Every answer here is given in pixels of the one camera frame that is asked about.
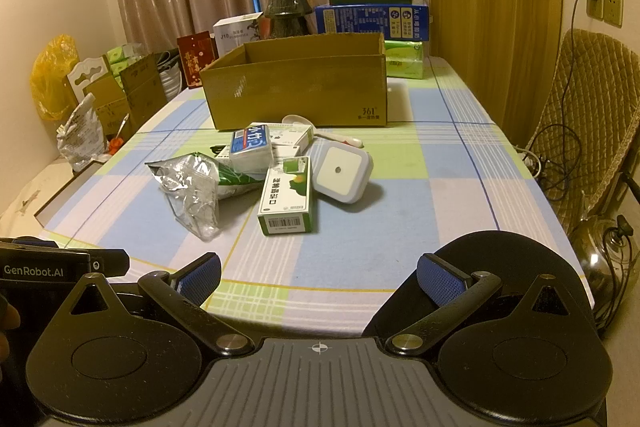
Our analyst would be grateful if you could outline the black cable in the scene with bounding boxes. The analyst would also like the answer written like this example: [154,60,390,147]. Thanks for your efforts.
[527,0,623,204]

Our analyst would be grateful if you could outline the small green tissue packs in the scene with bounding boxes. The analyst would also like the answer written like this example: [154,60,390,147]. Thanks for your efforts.
[105,43,144,78]

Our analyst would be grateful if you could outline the white square night light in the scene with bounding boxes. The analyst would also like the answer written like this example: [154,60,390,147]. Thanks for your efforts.
[312,139,374,204]

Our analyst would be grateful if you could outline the wooden wardrobe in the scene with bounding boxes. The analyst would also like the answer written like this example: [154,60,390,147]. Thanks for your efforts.
[424,0,569,128]

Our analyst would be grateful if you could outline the white green medicine box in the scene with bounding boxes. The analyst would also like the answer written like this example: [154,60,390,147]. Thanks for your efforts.
[264,123,315,158]

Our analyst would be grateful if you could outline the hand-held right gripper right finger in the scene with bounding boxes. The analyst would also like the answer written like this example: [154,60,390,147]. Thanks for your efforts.
[386,253,576,356]

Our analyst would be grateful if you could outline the dark shopping bag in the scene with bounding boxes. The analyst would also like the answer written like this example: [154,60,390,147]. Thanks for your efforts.
[157,49,182,100]

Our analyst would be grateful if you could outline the glass kettle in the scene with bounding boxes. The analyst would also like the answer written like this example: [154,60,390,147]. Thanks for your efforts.
[570,212,640,313]

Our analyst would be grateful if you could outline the tall open cardboard box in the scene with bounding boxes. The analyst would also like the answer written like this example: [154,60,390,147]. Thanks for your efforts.
[84,53,169,144]

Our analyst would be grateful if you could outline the person's left hand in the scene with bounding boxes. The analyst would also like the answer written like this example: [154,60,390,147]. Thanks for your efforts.
[0,293,22,380]

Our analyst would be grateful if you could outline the blue carton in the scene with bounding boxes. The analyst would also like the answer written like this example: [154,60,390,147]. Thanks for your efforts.
[315,3,430,42]

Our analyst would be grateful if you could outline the white plastic spoon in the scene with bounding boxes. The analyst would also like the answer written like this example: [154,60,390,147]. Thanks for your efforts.
[281,114,364,146]

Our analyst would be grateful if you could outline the blue white medicine box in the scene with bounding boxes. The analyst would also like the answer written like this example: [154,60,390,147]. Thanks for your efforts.
[229,124,274,174]

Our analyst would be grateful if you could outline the red gold gift box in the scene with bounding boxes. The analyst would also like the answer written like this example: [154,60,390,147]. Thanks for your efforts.
[177,31,221,90]

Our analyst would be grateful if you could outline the brown taped cardboard box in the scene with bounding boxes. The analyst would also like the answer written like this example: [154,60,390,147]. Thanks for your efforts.
[300,0,319,32]

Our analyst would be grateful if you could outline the white cutout card handle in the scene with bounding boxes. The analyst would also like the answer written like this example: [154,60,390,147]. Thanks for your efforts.
[66,55,110,106]

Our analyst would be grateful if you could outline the green tissue pack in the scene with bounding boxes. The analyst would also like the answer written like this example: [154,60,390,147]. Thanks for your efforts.
[384,39,425,80]

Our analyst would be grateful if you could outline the stacked black bowls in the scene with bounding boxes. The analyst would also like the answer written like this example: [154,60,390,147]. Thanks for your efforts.
[262,0,312,40]

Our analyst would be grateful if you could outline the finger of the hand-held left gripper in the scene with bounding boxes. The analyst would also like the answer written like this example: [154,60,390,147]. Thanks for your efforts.
[90,249,130,277]

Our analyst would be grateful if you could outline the white crumpled plastic bag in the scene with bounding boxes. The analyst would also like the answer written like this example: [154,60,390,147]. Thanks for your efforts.
[56,93,109,172]

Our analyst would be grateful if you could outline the white product box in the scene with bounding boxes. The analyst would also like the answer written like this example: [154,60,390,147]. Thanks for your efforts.
[213,13,265,58]

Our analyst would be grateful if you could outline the wall outlet plate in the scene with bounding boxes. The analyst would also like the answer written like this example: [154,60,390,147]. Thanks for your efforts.
[586,0,624,28]

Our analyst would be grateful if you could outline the orange handled screwdriver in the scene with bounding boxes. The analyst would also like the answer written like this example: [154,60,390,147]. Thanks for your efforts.
[108,117,129,154]

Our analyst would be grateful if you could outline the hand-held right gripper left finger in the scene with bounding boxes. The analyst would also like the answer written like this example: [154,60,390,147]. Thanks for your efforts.
[65,253,257,356]

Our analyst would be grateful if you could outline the yellow plastic bag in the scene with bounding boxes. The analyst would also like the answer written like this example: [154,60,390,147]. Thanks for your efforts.
[30,34,81,122]

